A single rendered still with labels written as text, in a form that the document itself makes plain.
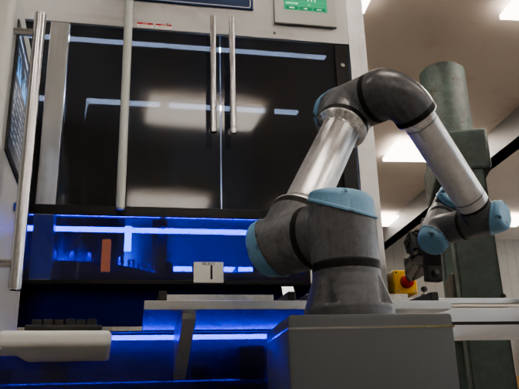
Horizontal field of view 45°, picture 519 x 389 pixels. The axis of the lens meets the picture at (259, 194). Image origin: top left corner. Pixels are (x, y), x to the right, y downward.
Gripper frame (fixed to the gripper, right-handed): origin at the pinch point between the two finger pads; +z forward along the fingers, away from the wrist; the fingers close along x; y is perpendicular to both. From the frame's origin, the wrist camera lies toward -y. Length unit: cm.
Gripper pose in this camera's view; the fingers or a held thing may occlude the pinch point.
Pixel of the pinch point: (411, 280)
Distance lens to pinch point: 190.1
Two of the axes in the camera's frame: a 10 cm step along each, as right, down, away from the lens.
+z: -1.6, 6.8, 7.1
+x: -9.8, -0.3, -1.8
